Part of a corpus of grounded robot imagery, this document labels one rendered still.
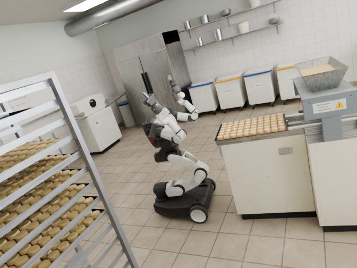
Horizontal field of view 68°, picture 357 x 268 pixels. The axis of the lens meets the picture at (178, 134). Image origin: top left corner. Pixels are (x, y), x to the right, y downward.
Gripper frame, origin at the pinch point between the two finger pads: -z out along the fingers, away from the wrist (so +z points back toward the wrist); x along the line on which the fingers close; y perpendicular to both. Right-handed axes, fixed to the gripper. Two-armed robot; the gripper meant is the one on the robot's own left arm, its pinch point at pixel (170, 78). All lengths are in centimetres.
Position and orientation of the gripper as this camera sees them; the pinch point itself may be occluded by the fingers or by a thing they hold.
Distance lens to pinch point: 297.5
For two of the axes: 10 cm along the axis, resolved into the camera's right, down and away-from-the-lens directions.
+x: 0.8, -1.0, -9.9
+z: 4.6, 8.9, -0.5
